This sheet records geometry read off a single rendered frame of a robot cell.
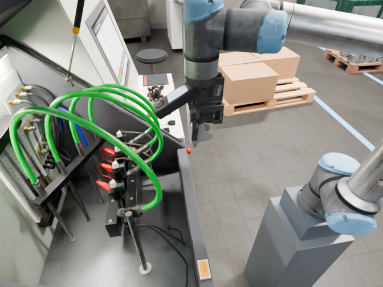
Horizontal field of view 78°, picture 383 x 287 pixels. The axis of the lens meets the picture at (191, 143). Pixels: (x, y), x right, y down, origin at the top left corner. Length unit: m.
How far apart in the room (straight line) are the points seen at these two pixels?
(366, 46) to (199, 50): 0.36
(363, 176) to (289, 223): 0.44
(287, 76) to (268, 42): 3.28
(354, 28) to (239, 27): 0.27
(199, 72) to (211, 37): 0.07
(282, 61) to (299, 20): 3.00
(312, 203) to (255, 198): 1.20
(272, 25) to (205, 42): 0.12
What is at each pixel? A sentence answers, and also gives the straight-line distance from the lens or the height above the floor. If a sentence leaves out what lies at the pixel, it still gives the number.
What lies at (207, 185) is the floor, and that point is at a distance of 2.15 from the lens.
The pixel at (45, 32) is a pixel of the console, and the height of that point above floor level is 1.45.
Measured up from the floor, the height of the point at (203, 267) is 0.96.
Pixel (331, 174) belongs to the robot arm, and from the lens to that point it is 0.87.
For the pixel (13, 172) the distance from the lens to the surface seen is 0.81.
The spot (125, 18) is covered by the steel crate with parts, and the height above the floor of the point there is 0.51.
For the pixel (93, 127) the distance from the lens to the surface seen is 0.48.
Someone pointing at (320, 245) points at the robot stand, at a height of 0.80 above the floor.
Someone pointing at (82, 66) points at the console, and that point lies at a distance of 0.93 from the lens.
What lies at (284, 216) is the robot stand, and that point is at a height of 0.80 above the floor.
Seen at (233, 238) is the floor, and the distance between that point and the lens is 1.90.
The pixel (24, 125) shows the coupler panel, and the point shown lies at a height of 1.21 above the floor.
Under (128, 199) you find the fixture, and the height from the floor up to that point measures 0.98.
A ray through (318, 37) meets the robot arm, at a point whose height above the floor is 1.51.
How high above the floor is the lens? 1.67
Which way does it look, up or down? 41 degrees down
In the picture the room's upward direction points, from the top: straight up
